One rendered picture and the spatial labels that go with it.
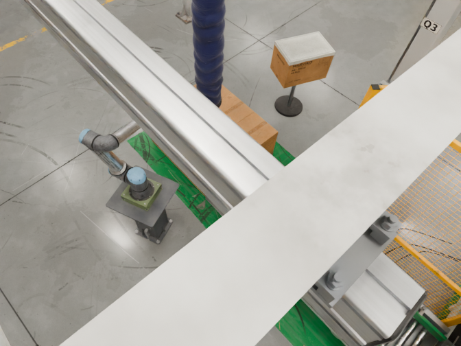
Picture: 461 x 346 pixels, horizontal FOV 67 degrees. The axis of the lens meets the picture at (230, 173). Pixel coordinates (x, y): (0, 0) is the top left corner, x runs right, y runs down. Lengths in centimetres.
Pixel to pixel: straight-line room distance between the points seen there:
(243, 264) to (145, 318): 9
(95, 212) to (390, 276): 391
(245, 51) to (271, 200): 556
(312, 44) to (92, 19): 385
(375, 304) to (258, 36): 589
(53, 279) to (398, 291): 379
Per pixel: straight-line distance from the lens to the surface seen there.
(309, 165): 38
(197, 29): 261
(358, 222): 36
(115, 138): 260
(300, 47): 440
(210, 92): 296
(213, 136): 52
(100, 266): 396
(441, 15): 272
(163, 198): 328
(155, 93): 59
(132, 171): 305
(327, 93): 545
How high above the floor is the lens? 362
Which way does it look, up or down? 58 degrees down
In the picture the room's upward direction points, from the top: 5 degrees clockwise
